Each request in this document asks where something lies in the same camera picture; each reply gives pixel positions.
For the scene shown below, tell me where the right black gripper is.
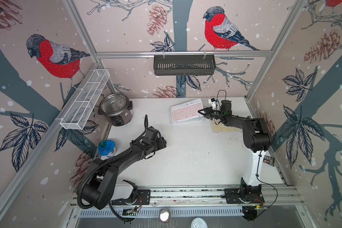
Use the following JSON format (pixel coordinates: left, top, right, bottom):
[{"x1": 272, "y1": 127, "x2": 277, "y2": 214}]
[{"x1": 199, "y1": 107, "x2": 225, "y2": 120}]

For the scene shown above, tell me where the pink keyboard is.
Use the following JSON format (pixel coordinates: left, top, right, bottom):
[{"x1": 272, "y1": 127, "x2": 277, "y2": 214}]
[{"x1": 169, "y1": 98, "x2": 203, "y2": 122}]

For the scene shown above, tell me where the yellow keyboard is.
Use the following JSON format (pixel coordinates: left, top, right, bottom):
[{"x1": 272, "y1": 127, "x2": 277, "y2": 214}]
[{"x1": 211, "y1": 120, "x2": 242, "y2": 134}]

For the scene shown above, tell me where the green keyboard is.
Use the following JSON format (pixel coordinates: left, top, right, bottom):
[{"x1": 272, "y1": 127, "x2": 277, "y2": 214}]
[{"x1": 170, "y1": 116, "x2": 204, "y2": 125}]

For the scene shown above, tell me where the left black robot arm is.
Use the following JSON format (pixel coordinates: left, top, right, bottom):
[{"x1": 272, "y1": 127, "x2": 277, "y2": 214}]
[{"x1": 77, "y1": 127, "x2": 167, "y2": 210}]

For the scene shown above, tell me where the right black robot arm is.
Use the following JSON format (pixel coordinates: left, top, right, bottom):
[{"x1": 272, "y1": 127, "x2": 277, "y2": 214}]
[{"x1": 198, "y1": 100, "x2": 273, "y2": 187}]

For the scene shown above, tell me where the blue lidded container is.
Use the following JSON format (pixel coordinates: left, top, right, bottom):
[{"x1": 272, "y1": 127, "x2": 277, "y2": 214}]
[{"x1": 98, "y1": 140, "x2": 116, "y2": 158}]

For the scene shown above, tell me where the steel rice cooker pot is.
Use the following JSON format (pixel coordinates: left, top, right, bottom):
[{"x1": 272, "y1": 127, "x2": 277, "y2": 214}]
[{"x1": 98, "y1": 94, "x2": 133, "y2": 126}]

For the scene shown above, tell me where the purple candy bar wrapper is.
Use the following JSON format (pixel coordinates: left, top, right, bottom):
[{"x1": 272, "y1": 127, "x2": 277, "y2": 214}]
[{"x1": 263, "y1": 155, "x2": 275, "y2": 166}]

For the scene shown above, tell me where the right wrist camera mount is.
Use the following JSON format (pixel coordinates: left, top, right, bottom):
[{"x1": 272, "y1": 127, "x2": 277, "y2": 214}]
[{"x1": 208, "y1": 98, "x2": 218, "y2": 110}]

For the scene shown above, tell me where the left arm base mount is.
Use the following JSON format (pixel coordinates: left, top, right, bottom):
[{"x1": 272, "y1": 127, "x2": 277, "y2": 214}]
[{"x1": 111, "y1": 189, "x2": 151, "y2": 206}]

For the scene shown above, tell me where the black hanging wall basket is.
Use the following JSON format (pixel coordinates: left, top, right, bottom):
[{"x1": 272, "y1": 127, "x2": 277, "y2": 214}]
[{"x1": 154, "y1": 55, "x2": 216, "y2": 76}]

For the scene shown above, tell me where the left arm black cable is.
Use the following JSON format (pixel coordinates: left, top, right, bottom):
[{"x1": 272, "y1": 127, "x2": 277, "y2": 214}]
[{"x1": 108, "y1": 200, "x2": 140, "y2": 223}]

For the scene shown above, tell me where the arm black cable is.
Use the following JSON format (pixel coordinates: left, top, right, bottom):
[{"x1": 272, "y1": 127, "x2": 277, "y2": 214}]
[
  {"x1": 255, "y1": 149, "x2": 278, "y2": 217},
  {"x1": 108, "y1": 200, "x2": 140, "y2": 223}
]

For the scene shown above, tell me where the white wire mesh shelf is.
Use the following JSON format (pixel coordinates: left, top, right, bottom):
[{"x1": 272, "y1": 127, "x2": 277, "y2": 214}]
[{"x1": 60, "y1": 69, "x2": 110, "y2": 130}]

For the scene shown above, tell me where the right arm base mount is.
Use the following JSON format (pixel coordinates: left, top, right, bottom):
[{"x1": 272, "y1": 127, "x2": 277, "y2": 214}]
[{"x1": 221, "y1": 188, "x2": 265, "y2": 204}]

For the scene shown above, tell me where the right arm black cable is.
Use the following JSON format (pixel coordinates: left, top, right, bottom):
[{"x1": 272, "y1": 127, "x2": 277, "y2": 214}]
[{"x1": 255, "y1": 149, "x2": 278, "y2": 217}]

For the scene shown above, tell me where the aluminium rail track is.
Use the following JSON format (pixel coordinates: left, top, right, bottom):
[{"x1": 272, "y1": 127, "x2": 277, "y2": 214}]
[{"x1": 69, "y1": 185, "x2": 303, "y2": 209}]

